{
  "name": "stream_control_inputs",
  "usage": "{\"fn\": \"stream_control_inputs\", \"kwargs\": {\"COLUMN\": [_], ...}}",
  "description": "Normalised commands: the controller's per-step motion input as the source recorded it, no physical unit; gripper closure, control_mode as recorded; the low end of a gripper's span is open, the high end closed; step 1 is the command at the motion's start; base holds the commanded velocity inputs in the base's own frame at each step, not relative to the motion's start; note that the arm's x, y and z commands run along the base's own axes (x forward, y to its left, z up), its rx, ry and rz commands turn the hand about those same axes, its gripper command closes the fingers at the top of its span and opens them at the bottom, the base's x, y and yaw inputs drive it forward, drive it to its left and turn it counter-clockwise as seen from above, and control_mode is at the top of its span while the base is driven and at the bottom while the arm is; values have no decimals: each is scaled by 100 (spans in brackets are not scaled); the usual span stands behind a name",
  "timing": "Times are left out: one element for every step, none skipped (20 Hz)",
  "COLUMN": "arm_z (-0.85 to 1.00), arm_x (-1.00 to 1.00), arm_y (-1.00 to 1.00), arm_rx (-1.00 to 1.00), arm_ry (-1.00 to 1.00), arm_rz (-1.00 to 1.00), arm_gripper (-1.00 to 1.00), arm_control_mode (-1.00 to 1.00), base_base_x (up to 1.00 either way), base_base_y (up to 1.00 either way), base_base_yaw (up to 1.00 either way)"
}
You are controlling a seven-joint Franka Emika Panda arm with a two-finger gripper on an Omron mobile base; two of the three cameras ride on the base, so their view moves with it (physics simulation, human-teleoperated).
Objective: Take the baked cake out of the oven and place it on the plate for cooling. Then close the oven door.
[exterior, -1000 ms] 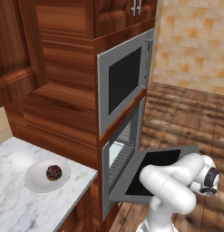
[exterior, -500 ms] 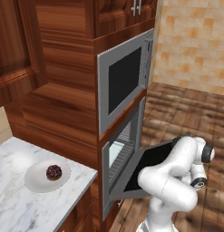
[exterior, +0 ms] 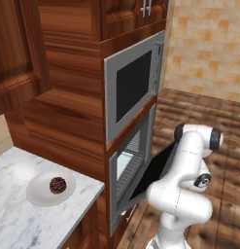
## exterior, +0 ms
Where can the white round plate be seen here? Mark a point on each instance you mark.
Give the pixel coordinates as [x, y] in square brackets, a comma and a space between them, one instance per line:
[39, 193]

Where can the silver built-in oven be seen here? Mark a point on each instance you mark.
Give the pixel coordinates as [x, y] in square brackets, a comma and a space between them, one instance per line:
[112, 201]

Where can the wooden wall cupboard door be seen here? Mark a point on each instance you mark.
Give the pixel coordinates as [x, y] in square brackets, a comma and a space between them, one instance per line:
[14, 48]

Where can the black glass oven door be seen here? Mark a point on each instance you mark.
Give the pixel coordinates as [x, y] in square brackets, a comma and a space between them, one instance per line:
[154, 175]

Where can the white oven tray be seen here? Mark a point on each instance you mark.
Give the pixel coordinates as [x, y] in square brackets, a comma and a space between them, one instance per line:
[124, 162]

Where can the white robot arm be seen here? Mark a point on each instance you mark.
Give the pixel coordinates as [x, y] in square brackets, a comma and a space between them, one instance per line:
[186, 162]

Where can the tall wooden oven cabinet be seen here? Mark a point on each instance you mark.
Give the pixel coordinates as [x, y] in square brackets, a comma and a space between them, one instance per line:
[73, 107]

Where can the wooden base cabinet drawer front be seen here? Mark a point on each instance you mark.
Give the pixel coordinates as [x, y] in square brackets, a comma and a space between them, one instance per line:
[84, 228]

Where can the silver microwave oven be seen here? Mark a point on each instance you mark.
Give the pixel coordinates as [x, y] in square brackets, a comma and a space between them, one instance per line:
[110, 97]

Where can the dark round chocolate pastry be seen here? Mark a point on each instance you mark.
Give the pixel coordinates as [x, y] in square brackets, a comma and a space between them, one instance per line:
[57, 185]

